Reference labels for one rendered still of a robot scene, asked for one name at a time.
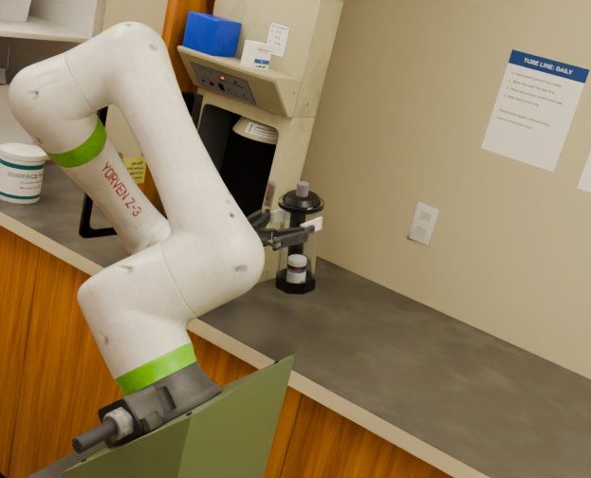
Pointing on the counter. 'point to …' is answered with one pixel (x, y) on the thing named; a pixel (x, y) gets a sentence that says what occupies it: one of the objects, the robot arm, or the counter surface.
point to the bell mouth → (247, 127)
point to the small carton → (256, 55)
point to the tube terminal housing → (291, 131)
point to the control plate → (223, 82)
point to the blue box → (212, 34)
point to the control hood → (276, 85)
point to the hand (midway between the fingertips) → (299, 218)
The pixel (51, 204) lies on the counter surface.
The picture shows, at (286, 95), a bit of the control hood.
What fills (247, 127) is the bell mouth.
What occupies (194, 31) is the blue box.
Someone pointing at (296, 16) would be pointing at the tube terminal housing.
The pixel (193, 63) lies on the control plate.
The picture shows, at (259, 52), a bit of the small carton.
